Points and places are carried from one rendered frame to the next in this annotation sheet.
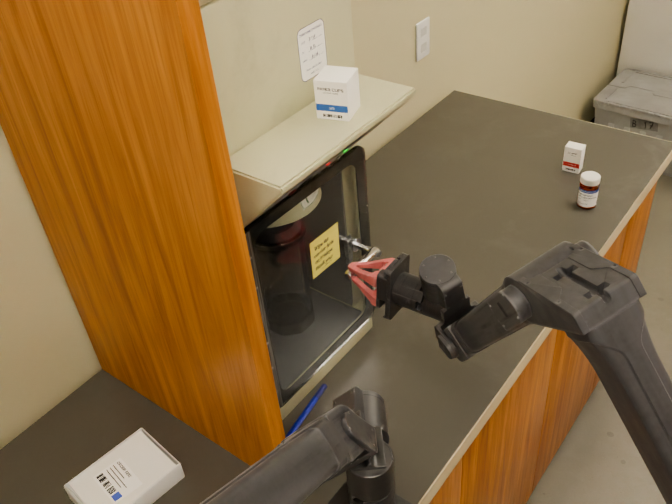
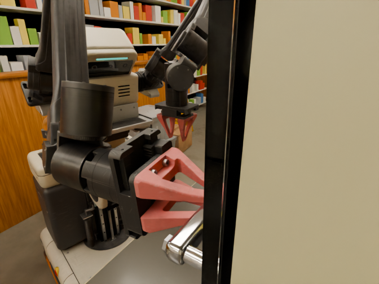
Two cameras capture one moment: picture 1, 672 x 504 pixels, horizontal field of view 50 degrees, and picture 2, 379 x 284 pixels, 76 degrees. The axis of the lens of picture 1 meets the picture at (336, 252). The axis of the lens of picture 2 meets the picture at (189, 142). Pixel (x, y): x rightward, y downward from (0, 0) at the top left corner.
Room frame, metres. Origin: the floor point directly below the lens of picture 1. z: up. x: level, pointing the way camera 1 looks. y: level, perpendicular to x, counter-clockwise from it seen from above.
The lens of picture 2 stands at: (1.13, -0.08, 1.34)
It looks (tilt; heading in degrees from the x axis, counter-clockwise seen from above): 22 degrees down; 171
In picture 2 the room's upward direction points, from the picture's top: straight up
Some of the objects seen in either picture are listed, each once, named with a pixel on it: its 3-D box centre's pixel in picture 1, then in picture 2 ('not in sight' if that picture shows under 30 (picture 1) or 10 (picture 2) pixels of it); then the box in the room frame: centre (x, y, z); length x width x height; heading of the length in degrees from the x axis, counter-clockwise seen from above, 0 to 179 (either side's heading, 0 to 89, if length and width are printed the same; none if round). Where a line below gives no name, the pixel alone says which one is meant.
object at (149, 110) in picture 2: not in sight; (146, 127); (-1.40, -0.14, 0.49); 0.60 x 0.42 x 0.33; 139
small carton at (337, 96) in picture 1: (337, 93); not in sight; (0.94, -0.03, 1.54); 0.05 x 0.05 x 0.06; 66
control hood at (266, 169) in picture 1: (326, 153); not in sight; (0.92, 0.00, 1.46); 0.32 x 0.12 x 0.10; 139
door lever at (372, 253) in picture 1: (355, 259); (220, 228); (0.98, -0.03, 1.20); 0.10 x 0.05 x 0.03; 139
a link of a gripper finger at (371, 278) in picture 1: (372, 279); (181, 196); (0.93, -0.06, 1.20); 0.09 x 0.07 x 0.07; 54
